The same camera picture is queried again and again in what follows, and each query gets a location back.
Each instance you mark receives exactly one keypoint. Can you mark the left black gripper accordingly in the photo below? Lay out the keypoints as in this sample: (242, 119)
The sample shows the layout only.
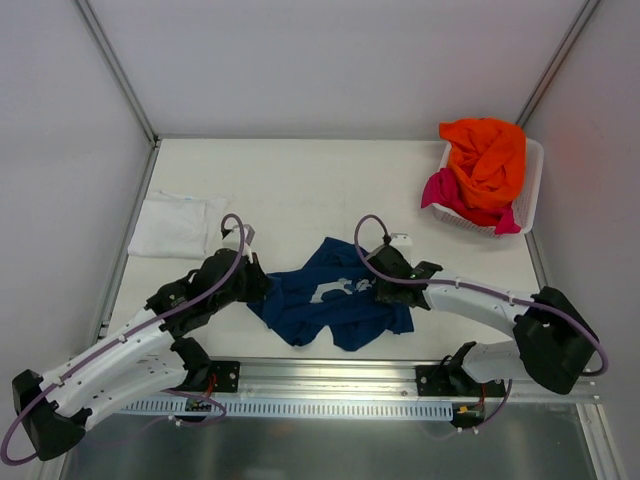
(258, 282)

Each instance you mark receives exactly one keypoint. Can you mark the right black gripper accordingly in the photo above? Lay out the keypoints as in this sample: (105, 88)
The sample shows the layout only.
(382, 288)

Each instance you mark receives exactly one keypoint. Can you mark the blue t shirt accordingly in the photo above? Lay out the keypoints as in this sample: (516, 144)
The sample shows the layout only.
(332, 290)

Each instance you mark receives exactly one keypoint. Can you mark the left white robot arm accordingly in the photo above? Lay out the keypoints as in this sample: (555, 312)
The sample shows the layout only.
(152, 352)

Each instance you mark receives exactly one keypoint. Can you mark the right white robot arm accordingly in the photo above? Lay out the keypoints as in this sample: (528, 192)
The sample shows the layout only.
(548, 341)

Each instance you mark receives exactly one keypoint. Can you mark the pink t shirt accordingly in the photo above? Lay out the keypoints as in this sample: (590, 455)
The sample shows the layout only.
(442, 189)

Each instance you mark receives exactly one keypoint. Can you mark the folded white t shirt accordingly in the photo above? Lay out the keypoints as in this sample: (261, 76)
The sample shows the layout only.
(176, 226)

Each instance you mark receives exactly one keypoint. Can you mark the orange t shirt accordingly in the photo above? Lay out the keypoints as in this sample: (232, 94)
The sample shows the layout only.
(488, 160)

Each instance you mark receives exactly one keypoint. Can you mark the white plastic basket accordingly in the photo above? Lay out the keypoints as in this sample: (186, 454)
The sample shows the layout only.
(523, 207)

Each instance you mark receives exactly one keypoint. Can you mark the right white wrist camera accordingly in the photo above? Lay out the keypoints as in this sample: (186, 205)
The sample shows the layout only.
(400, 241)

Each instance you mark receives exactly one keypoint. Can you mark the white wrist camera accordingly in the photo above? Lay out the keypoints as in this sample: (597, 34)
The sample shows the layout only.
(400, 241)
(239, 239)

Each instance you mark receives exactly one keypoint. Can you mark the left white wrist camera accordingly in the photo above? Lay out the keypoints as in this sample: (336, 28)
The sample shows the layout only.
(239, 239)

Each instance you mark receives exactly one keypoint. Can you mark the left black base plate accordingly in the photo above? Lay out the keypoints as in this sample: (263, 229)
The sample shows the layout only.
(224, 376)

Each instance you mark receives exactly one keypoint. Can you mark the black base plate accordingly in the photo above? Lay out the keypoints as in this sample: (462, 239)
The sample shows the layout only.
(224, 376)
(430, 380)

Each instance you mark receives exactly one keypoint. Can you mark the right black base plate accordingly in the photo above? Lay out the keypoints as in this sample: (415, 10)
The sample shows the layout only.
(430, 380)

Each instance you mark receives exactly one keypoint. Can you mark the aluminium mounting rail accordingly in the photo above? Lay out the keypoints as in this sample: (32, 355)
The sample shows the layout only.
(323, 379)

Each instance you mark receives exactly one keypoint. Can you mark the white slotted cable duct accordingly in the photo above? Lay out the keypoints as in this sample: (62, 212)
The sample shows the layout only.
(294, 408)

